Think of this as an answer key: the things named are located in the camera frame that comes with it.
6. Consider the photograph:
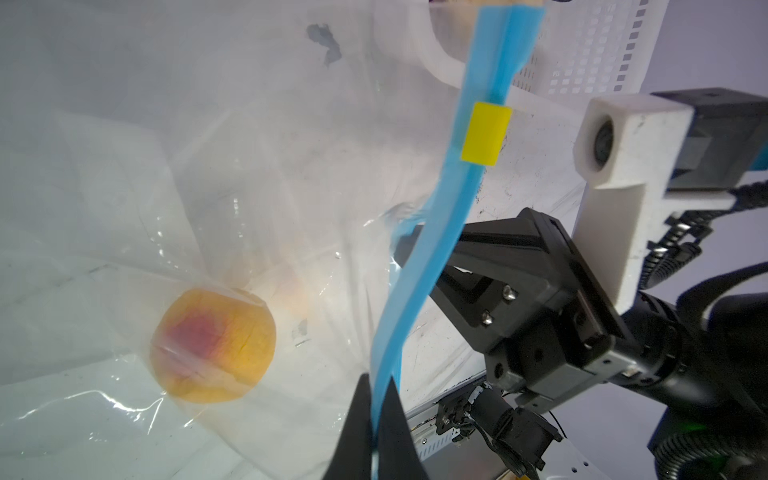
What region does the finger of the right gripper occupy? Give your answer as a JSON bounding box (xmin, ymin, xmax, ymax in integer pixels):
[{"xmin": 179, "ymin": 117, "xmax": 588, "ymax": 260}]
[{"xmin": 430, "ymin": 208, "xmax": 612, "ymax": 354}]

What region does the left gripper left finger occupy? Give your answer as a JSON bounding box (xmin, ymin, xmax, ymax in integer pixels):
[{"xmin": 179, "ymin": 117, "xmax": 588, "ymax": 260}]
[{"xmin": 322, "ymin": 373, "xmax": 373, "ymax": 480}]

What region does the clear zip top bag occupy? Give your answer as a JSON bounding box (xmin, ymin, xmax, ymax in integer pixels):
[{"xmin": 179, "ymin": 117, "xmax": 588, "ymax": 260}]
[{"xmin": 1, "ymin": 1, "xmax": 544, "ymax": 479}]

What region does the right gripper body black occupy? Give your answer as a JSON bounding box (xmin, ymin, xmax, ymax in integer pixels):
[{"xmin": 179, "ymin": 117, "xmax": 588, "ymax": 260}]
[{"xmin": 485, "ymin": 292, "xmax": 720, "ymax": 414}]

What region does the round yellow fruit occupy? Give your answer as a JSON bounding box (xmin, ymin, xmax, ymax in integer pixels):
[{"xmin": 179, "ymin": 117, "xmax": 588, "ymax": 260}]
[{"xmin": 149, "ymin": 288, "xmax": 277, "ymax": 404}]

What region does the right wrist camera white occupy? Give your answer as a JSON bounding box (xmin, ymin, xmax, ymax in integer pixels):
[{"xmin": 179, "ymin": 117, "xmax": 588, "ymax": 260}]
[{"xmin": 572, "ymin": 94, "xmax": 694, "ymax": 313}]

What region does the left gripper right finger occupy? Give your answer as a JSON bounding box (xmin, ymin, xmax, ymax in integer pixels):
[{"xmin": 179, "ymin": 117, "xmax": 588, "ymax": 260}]
[{"xmin": 379, "ymin": 379, "xmax": 428, "ymax": 480}]

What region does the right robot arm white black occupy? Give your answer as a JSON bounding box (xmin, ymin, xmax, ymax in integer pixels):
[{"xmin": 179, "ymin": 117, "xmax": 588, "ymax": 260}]
[{"xmin": 430, "ymin": 209, "xmax": 767, "ymax": 479}]

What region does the white plastic perforated basket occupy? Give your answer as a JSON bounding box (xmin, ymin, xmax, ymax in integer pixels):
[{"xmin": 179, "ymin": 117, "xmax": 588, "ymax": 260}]
[{"xmin": 373, "ymin": 0, "xmax": 668, "ymax": 115}]

